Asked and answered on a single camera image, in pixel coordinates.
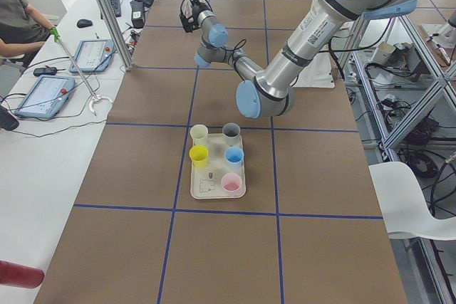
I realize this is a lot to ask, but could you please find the black handheld remote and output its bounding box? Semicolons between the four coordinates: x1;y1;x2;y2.
33;67;58;77

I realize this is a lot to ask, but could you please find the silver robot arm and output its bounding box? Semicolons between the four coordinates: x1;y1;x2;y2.
180;0;418;118

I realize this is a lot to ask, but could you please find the white chair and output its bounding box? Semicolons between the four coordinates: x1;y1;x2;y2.
368;162;455;241

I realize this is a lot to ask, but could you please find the cream serving tray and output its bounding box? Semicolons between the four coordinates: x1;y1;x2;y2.
190;133;246;199

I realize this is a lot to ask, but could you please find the pink cup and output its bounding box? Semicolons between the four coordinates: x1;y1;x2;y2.
221;172;243;196

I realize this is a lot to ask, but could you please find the near teach pendant tablet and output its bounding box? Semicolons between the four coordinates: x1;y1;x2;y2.
14;75;76;119

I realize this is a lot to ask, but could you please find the red cylinder bottle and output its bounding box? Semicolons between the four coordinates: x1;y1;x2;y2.
1;261;44;288

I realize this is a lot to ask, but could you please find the metal reacher grabber tool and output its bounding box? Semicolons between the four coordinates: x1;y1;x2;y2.
50;26;113;116

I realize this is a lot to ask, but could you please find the yellow cup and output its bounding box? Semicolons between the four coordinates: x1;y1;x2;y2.
189;145;209;169

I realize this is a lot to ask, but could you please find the aluminium frame post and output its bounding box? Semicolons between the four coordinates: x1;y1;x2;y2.
96;0;133;71

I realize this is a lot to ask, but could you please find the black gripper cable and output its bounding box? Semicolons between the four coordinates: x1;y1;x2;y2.
180;0;250;70

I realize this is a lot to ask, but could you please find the black computer mouse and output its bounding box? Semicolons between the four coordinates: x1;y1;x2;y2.
76;19;93;28

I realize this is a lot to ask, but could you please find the white cup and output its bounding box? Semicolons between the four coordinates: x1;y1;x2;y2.
190;124;208;146

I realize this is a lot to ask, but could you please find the grey cup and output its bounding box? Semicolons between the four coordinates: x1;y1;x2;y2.
222;122;241;146

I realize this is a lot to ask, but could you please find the seated person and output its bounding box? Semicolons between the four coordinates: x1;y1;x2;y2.
1;0;55;66

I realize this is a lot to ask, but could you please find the black keyboard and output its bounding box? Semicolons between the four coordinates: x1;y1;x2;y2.
104;0;123;18

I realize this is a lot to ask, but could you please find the blue cup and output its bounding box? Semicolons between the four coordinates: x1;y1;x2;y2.
224;146;244;171

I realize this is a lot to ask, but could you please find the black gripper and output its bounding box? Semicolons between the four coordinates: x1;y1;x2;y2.
179;0;207;33

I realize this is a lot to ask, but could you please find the black box with label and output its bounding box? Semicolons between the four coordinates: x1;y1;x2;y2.
130;1;145;28

